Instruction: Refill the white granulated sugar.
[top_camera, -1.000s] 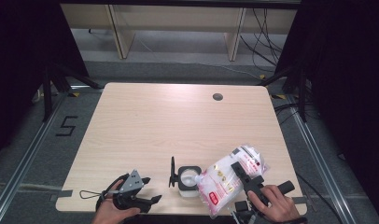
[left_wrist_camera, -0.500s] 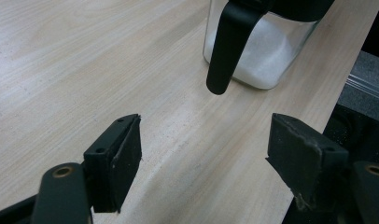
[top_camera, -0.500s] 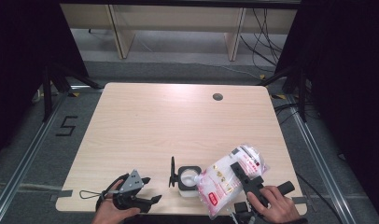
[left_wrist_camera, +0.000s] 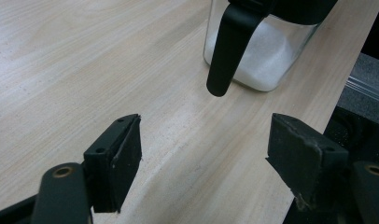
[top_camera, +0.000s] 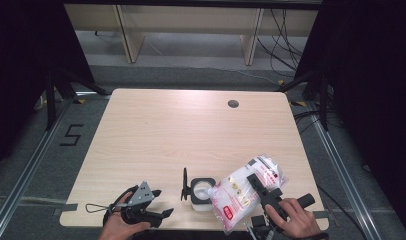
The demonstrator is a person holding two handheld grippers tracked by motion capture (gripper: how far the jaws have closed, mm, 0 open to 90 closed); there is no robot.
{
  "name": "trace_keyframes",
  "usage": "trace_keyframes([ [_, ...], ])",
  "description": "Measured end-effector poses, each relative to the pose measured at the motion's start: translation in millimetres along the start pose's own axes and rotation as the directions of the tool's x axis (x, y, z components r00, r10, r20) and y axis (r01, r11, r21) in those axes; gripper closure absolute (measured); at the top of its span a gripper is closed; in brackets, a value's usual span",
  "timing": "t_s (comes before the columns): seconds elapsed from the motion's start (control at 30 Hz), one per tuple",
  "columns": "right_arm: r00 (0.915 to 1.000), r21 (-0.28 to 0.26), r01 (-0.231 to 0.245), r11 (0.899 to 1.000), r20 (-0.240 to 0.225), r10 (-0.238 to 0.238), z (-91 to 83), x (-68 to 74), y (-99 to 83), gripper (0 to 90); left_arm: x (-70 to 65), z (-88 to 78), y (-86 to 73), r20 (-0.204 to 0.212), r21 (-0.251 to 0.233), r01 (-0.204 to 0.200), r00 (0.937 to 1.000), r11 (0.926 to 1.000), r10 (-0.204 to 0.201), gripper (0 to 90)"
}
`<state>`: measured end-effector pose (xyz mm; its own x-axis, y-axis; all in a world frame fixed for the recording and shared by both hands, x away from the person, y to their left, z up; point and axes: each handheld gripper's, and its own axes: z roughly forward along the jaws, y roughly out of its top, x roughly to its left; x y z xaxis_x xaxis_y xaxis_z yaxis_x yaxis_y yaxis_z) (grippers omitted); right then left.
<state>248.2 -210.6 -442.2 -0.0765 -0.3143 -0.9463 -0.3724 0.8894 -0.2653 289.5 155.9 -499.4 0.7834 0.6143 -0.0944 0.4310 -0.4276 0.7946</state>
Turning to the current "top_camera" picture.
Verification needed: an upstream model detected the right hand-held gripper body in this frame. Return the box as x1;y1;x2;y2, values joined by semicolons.
248;184;316;240

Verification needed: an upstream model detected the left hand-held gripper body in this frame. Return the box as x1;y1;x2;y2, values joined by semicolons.
120;180;163;230

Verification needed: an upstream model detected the glass jar with black lid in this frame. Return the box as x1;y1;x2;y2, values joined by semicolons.
180;167;217;213

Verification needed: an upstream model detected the person's right hand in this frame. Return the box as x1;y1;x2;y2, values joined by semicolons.
264;197;326;239

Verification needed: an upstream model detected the person's left hand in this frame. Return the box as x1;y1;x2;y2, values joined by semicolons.
98;192;153;240

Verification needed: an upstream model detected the black metal stand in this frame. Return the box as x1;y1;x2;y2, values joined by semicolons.
277;68;334;132
44;68;109;132

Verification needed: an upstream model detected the black curtain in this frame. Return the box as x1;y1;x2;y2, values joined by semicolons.
295;0;406;231
0;0;95;171

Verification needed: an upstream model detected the light wooden shelf unit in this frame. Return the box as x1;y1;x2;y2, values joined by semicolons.
64;3;319;66

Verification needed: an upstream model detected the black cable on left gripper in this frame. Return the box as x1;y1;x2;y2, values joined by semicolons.
102;184;139;226

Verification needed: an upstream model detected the metal wire loop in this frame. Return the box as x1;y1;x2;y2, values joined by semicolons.
85;203;109;214

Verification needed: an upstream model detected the thin black floor cable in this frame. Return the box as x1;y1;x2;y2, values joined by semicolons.
317;184;360;236

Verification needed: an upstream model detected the aluminium floor rail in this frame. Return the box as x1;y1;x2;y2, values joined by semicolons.
0;91;99;240
305;101;375;240

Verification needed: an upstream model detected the bundle of black floor cables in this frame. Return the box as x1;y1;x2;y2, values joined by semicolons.
256;8;309;79

